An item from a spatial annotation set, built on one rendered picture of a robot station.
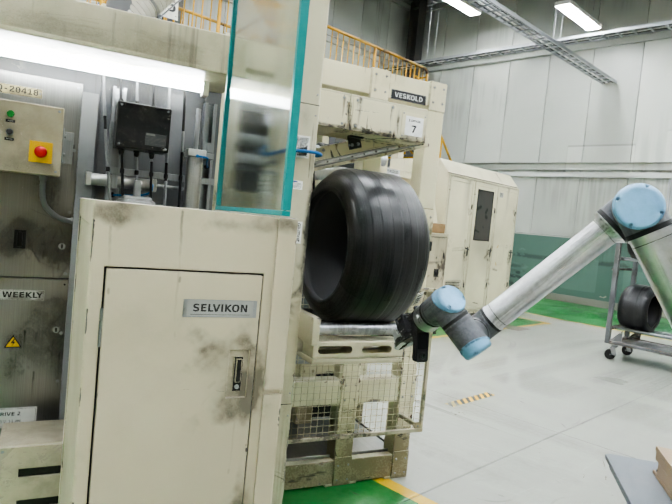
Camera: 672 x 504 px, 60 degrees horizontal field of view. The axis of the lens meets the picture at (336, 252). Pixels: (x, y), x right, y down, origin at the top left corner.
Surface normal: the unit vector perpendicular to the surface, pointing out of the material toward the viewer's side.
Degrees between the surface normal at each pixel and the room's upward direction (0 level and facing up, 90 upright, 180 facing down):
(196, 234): 90
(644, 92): 90
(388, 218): 67
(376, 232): 77
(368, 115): 90
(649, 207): 84
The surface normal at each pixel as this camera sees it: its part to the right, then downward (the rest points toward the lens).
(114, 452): 0.43, 0.09
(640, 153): -0.71, -0.03
